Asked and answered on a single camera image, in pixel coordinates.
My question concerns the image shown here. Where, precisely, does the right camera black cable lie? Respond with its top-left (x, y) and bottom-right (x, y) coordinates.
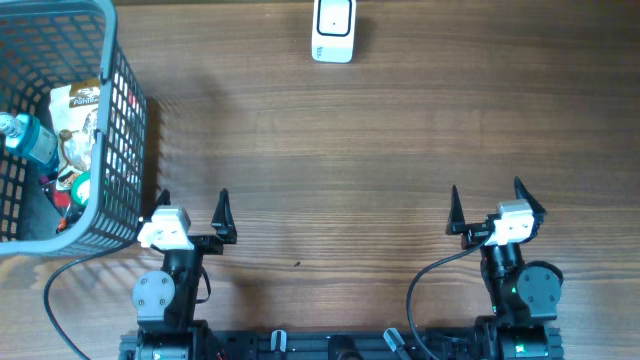
top-left (405, 234), bottom-right (494, 360)

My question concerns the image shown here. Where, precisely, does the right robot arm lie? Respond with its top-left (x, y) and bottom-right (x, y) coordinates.
top-left (446, 178), bottom-right (564, 359)

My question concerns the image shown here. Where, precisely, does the white brown snack pouch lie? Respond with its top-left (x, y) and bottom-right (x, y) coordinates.
top-left (49, 79), bottom-right (101, 191)

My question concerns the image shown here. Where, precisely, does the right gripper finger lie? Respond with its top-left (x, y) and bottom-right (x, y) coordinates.
top-left (514, 177), bottom-right (547, 217)
top-left (447, 185), bottom-right (466, 228)

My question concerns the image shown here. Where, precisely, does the grey plastic mesh basket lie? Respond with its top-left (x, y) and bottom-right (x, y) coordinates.
top-left (1, 1), bottom-right (148, 256)

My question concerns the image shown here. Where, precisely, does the red black small packet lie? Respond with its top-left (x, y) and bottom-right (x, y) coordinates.
top-left (39, 176), bottom-right (84, 235)

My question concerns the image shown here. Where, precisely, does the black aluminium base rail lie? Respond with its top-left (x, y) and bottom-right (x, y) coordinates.
top-left (118, 326), bottom-right (565, 360)

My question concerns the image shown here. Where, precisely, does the green lid spice jar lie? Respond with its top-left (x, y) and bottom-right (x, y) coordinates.
top-left (70, 172), bottom-right (91, 207)

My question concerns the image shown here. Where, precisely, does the camera black cable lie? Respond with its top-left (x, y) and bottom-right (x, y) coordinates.
top-left (405, 234), bottom-right (494, 360)
top-left (42, 244), bottom-right (126, 360)

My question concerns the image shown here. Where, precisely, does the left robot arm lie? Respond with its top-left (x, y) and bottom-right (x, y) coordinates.
top-left (119, 189), bottom-right (237, 360)

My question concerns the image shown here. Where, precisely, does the left camera black cable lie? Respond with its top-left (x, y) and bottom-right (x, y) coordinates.
top-left (42, 244), bottom-right (126, 360)

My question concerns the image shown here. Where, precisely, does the white barcode scanner box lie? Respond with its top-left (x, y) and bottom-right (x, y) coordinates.
top-left (311, 0), bottom-right (357, 63)

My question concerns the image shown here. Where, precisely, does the blue mouthwash bottle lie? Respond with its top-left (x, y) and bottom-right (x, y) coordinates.
top-left (1, 112), bottom-right (59, 173)

